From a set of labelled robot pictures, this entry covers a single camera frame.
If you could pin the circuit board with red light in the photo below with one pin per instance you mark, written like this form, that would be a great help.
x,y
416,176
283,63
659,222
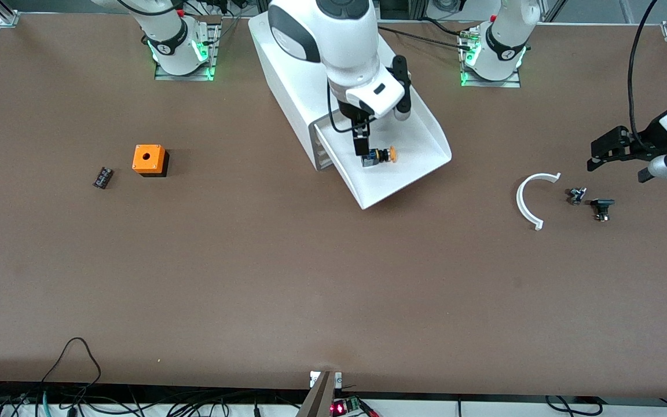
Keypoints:
x,y
339,408

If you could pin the aluminium bar with brackets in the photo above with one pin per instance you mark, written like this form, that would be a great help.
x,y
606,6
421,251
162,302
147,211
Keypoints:
x,y
319,399

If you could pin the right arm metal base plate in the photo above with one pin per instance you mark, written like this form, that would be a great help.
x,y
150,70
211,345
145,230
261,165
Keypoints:
x,y
186,77

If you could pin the small grey contact block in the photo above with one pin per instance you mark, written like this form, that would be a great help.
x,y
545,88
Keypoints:
x,y
576,196

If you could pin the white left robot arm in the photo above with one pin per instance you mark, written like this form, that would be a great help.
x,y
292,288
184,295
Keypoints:
x,y
504,35

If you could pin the white drawer holding orange button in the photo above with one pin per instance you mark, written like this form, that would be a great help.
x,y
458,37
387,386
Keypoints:
x,y
403,168

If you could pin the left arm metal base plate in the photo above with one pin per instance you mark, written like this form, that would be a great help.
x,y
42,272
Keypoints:
x,y
490,84

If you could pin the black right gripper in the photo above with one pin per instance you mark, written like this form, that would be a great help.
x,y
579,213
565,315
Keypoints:
x,y
360,131

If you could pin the black button part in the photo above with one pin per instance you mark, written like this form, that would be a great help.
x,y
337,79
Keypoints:
x,y
602,204

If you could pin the orange box with black base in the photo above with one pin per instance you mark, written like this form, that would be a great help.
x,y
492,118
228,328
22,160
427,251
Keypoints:
x,y
148,157

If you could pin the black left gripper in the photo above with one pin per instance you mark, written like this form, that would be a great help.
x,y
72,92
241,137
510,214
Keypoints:
x,y
648,137

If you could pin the white drawer cabinet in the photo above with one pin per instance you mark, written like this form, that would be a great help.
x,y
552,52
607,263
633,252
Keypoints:
x,y
287,75

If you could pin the orange push button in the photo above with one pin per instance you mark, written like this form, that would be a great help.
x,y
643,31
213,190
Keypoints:
x,y
388,154

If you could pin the small black terminal block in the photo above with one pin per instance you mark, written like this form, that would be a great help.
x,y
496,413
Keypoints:
x,y
103,178

